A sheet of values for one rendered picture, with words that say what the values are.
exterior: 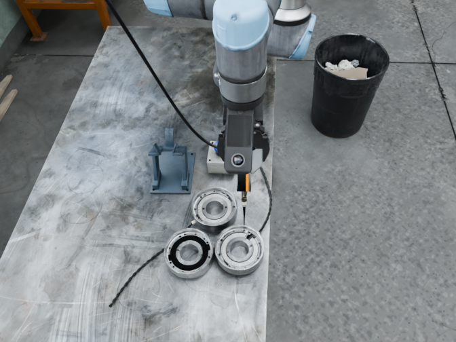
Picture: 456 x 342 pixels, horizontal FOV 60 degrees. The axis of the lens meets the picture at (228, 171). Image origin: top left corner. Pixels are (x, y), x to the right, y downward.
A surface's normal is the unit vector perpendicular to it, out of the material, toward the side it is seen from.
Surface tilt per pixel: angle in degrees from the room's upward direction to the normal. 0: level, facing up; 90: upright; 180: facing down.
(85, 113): 0
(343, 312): 0
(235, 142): 31
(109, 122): 0
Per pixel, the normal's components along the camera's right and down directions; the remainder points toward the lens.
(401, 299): -0.05, -0.59
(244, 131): -0.04, -0.10
